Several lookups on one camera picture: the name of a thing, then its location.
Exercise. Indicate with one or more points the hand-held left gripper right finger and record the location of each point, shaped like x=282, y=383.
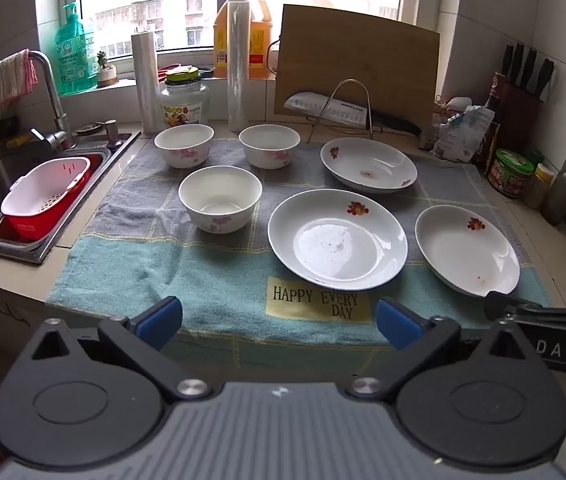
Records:
x=395, y=322

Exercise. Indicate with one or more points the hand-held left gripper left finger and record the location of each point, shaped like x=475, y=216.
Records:
x=163, y=317

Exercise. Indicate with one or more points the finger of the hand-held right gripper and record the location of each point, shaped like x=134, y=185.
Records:
x=498, y=305

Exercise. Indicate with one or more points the white bowl pink flowers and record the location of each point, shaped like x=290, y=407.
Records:
x=269, y=145
x=184, y=145
x=220, y=200

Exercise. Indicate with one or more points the white floral plate brown stain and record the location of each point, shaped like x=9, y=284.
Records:
x=378, y=160

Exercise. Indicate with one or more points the grey teal checked towel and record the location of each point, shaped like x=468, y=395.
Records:
x=138, y=270

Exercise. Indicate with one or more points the dark bottle red cap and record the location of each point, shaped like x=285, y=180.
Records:
x=563, y=190

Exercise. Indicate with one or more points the yellow lid spice jar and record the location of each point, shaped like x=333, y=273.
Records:
x=538, y=185

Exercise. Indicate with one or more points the green lid sauce jar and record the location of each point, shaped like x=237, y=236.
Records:
x=510, y=175

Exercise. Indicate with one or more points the green cap bottle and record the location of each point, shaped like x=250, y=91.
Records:
x=533, y=155

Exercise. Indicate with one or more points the red plastic basin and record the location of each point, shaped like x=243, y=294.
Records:
x=23, y=230

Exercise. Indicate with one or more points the white plastic colander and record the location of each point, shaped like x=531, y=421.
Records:
x=45, y=185

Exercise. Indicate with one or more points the crumpled white seasoning bag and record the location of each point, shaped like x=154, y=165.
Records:
x=458, y=130

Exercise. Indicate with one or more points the dark soy sauce bottle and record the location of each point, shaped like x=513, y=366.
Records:
x=493, y=115

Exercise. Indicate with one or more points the metal soap dispenser knob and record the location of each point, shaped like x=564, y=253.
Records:
x=112, y=132

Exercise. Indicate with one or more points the dark brown knife block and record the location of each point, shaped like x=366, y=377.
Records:
x=523, y=105

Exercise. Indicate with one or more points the metal sink plug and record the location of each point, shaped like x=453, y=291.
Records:
x=90, y=128

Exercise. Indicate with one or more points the glass jar with lid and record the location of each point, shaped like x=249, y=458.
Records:
x=185, y=105

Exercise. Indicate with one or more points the short plastic wrap roll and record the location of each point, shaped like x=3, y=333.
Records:
x=145, y=80

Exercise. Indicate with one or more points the red plastic dish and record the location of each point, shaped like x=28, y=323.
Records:
x=168, y=69

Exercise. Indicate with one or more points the metal faucet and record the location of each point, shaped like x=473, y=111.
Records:
x=52, y=95

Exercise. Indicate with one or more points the small potted plant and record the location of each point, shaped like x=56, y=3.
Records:
x=105, y=74

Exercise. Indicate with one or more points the tall plastic wrap roll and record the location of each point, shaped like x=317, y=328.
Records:
x=238, y=65

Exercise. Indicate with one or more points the bamboo cutting board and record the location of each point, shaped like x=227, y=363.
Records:
x=358, y=60

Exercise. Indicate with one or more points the green dish soap bottle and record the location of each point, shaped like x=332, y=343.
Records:
x=73, y=55

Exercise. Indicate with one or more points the pink dish cloth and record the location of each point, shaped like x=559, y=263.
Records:
x=10, y=77

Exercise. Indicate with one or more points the window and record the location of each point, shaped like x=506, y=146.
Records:
x=163, y=0

